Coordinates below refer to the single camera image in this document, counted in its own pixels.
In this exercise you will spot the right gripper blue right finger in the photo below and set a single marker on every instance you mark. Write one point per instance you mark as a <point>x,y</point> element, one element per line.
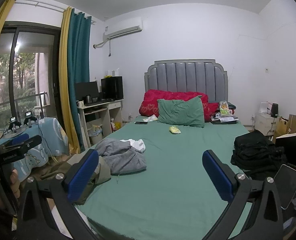
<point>253,208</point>

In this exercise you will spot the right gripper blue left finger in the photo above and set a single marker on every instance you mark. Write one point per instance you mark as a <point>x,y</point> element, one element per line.
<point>35,220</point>

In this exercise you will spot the olive green coat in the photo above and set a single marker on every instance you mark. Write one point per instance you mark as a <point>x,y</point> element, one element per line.
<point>100,175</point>

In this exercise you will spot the grey hoodie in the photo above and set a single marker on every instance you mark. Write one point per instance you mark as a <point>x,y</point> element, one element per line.
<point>121,157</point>

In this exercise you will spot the black clothes pile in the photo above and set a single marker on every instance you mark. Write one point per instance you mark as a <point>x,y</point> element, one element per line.
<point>257,156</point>

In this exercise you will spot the yellow curtain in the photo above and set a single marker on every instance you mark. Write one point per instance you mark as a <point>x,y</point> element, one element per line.
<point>63,84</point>

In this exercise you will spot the green bed sheet mattress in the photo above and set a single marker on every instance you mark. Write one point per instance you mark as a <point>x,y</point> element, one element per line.
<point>173,198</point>

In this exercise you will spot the white nightstand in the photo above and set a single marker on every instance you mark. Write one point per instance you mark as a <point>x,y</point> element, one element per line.
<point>265,124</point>

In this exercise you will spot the cardboard box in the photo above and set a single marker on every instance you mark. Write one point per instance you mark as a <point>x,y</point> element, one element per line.
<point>285,126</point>

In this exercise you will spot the black computer monitor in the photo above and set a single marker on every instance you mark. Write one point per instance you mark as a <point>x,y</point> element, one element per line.
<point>87,92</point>

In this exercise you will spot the snack bags pile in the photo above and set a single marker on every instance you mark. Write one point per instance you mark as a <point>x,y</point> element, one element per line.
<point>224,114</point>

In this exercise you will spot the white desk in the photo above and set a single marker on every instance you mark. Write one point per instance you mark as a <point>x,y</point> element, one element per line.
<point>100,114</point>

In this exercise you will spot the black speaker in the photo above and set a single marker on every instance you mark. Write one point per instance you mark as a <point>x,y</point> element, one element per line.
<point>274,110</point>

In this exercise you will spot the white garment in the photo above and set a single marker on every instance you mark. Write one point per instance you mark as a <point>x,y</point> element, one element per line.
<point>137,144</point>

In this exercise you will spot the black computer tower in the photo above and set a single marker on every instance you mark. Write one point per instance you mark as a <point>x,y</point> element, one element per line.
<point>112,87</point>

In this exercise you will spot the yellow-green small cloth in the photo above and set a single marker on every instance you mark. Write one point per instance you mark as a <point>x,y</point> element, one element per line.
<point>174,130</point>

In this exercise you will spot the green pillow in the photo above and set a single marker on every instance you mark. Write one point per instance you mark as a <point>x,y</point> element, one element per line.
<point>180,112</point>

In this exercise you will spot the teal curtain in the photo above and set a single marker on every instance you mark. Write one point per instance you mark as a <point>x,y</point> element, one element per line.
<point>78,63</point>

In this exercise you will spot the white plastic wrapper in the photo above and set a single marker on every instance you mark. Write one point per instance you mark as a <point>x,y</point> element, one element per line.
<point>150,118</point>

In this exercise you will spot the grey padded headboard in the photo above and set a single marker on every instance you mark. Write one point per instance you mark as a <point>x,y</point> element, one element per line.
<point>189,75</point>

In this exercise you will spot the white air conditioner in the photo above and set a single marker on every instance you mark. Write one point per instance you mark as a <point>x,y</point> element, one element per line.
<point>125,27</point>

